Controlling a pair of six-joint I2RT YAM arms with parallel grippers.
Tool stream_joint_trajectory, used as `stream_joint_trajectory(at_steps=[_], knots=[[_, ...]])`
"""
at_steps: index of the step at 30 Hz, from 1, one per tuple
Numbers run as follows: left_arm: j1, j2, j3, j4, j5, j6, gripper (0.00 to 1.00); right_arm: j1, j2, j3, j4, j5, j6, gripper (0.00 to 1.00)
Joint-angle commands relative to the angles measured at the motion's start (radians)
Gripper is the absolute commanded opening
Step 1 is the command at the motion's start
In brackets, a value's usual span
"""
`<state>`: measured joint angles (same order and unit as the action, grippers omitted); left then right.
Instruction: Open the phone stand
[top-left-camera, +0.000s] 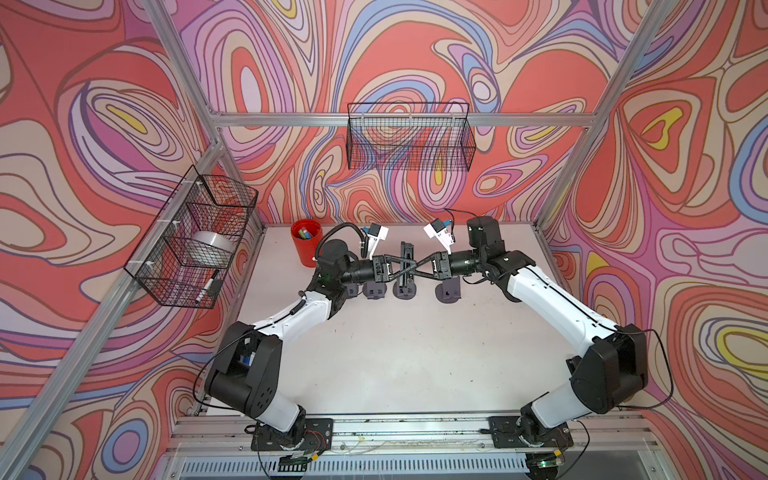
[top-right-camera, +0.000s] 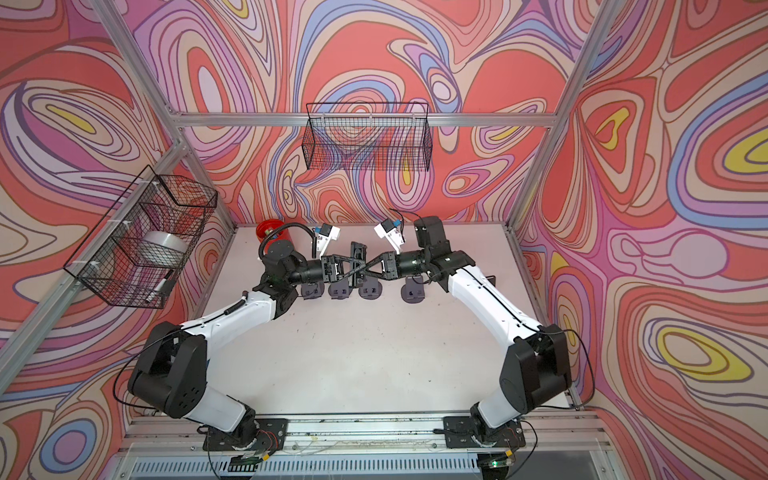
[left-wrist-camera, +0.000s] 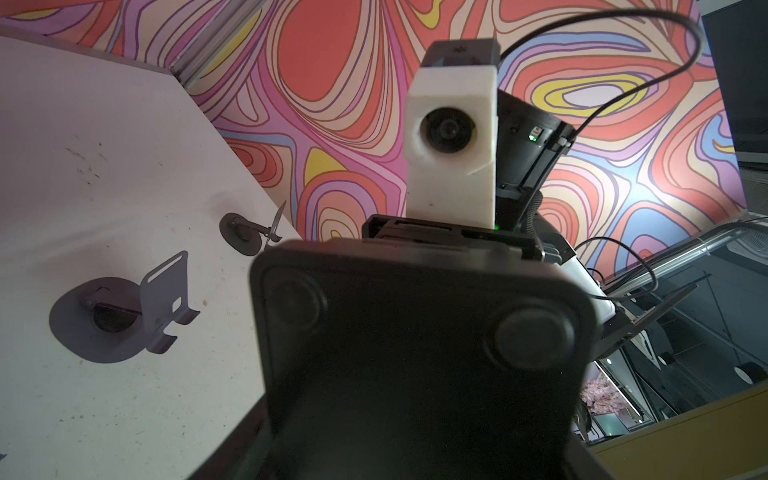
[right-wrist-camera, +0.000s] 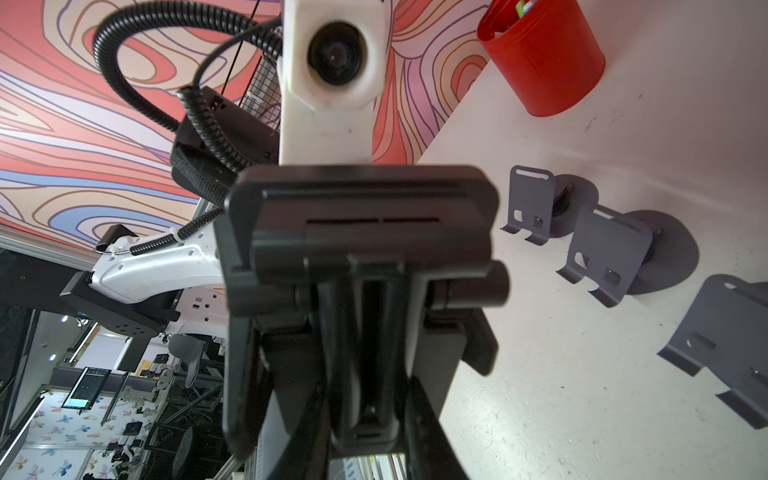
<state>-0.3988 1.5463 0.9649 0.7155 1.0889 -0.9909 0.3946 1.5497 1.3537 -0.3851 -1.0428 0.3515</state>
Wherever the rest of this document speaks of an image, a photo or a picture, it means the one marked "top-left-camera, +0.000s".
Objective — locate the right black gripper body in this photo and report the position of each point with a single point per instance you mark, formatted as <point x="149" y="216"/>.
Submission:
<point x="462" y="262"/>

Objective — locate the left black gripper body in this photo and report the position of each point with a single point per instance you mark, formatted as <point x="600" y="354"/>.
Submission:
<point x="360" y="274"/>

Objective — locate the grey phone stand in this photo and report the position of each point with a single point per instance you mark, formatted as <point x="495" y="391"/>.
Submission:
<point x="374" y="290"/>
<point x="449" y="291"/>
<point x="405" y="291"/>
<point x="351" y="291"/>

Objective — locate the black rectangular phone stand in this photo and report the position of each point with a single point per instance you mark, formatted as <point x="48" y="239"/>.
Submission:
<point x="407" y="251"/>

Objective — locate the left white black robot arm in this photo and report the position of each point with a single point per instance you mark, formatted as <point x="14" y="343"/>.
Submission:
<point x="244" y="373"/>

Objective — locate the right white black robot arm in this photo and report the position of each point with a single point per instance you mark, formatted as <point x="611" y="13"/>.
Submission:
<point x="610" y="363"/>

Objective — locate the red cylindrical pen cup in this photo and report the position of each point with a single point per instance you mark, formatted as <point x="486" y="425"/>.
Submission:
<point x="306" y="235"/>

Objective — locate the black stapler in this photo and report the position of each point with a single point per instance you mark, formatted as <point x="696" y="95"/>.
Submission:
<point x="573" y="364"/>

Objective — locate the white marker in basket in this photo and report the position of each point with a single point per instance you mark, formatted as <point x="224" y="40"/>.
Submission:
<point x="205" y="290"/>

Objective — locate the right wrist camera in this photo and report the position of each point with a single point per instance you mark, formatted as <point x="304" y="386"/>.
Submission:
<point x="441" y="230"/>

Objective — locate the rear black wire basket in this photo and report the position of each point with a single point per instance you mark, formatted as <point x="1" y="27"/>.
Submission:
<point x="409" y="136"/>

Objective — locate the black wire basket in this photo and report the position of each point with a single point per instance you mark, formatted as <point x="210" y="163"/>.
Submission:
<point x="175" y="268"/>
<point x="409" y="136"/>

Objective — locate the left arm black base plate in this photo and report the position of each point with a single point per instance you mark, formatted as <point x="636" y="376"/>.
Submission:
<point x="313" y="435"/>

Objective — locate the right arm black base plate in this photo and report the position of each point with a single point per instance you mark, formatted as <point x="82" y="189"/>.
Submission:
<point x="511" y="432"/>

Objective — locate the left black wire basket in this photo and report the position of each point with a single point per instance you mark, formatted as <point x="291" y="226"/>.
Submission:
<point x="175" y="268"/>

